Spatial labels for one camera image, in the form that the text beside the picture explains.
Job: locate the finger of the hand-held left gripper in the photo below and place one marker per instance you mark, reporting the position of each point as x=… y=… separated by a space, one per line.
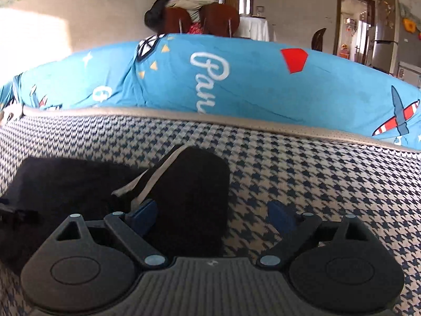
x=19 y=215

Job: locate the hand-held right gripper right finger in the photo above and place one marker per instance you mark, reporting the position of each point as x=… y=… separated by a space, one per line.
x=281 y=217

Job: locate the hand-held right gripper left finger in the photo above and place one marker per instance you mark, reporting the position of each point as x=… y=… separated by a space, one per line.
x=144 y=212

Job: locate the black shirt with white stripes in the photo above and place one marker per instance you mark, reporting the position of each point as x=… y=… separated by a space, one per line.
x=82 y=184

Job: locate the houndstooth mattress cover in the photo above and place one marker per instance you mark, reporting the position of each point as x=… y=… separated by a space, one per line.
x=312 y=171

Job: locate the blue printed bed sheet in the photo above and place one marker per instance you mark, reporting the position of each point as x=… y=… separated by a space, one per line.
x=246 y=82

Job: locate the dark chair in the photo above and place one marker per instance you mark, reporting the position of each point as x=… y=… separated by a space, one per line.
x=318 y=39

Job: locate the white-clothed table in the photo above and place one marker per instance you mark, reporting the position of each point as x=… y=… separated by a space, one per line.
x=253 y=28

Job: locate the grey cabinet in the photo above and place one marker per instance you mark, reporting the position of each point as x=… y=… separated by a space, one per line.
x=409 y=74

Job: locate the brown wooden chair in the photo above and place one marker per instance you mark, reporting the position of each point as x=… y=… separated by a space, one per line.
x=177 y=21
x=218 y=19

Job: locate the grey refrigerator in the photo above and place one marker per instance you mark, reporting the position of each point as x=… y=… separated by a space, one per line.
x=386 y=39

